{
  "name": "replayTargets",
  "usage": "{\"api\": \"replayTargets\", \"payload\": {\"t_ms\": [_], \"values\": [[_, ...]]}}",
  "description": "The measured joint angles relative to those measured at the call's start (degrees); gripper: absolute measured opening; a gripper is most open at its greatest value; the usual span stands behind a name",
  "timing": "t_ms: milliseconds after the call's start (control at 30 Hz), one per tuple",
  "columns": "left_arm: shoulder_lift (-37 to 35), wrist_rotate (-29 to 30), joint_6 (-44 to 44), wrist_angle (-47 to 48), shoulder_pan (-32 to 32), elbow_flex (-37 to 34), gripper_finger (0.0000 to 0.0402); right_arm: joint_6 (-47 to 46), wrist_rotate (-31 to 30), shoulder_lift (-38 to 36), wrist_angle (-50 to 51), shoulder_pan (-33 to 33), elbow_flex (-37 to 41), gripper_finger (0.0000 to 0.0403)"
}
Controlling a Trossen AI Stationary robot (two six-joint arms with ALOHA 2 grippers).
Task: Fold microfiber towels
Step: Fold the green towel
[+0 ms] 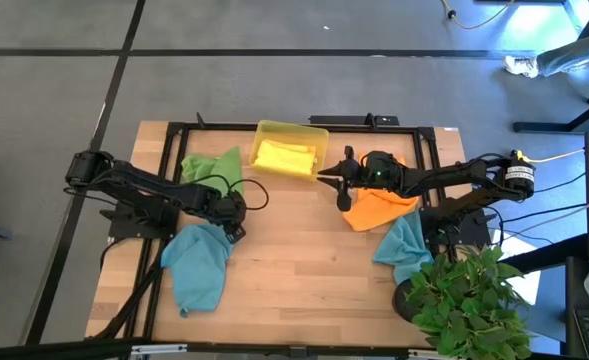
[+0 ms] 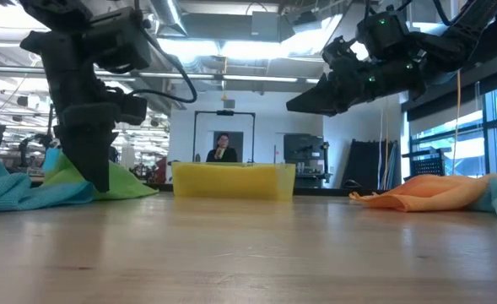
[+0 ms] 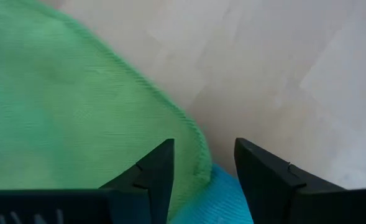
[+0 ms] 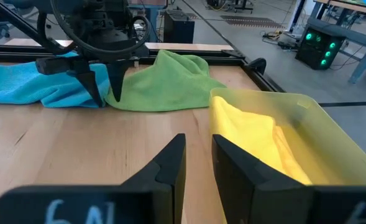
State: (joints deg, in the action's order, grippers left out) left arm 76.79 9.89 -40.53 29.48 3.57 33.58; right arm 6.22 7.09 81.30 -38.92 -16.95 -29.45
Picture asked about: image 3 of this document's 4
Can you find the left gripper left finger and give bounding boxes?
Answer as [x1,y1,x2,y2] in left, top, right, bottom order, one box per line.
[0,139,175,224]

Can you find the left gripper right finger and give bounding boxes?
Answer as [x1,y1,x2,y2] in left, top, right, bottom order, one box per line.
[234,138,366,224]

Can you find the blue microfiber towel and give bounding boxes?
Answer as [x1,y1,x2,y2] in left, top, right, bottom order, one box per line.
[170,163,255,224]

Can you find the green microfiber towel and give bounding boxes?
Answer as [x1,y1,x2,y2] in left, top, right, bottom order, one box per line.
[0,0,213,219]

